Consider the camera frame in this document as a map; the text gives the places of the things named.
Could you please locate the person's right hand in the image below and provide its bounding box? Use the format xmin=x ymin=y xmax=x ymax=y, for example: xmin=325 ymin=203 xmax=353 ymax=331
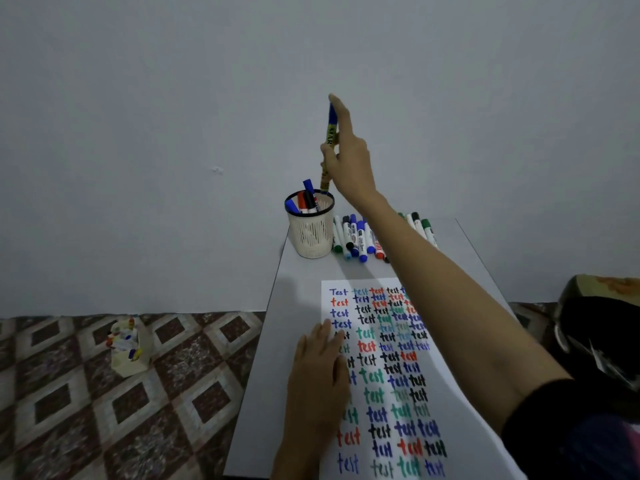
xmin=319 ymin=93 xmax=379 ymax=209

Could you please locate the person's left hand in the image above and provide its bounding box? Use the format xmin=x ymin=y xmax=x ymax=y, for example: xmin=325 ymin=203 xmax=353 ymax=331
xmin=285 ymin=318 xmax=352 ymax=445

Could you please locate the yellow marker with blue cap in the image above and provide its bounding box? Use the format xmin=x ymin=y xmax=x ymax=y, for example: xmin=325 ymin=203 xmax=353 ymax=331
xmin=319 ymin=103 xmax=341 ymax=195

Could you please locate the row of colored markers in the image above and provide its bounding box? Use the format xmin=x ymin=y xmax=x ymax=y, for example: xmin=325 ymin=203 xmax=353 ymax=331
xmin=331 ymin=211 xmax=440 ymax=264

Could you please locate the white paper with colored writing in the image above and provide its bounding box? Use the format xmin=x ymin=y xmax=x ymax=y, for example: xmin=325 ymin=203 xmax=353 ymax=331
xmin=318 ymin=277 xmax=526 ymax=480

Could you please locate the person's right forearm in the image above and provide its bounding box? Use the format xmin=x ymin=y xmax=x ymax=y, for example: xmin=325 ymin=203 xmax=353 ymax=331
xmin=357 ymin=192 xmax=573 ymax=435

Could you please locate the person's black sleeve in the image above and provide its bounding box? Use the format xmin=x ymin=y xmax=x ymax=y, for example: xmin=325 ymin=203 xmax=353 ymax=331
xmin=501 ymin=378 xmax=640 ymax=480

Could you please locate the grey drawer cabinet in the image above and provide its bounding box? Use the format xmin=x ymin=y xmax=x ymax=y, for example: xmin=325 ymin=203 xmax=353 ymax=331
xmin=223 ymin=217 xmax=529 ymax=480

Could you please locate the beige mesh cup black rim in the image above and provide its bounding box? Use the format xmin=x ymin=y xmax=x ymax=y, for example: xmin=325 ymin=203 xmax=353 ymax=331
xmin=284 ymin=189 xmax=336 ymax=259

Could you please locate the small cream box of pens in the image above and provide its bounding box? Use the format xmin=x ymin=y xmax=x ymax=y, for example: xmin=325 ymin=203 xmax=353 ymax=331
xmin=105 ymin=316 xmax=153 ymax=379

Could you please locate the yellow floral cushion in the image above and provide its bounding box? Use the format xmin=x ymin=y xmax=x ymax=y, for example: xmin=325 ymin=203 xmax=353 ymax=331
xmin=562 ymin=274 xmax=640 ymax=311

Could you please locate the black plastic bucket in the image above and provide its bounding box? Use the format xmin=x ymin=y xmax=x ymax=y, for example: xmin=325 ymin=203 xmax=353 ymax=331
xmin=552 ymin=294 xmax=640 ymax=395

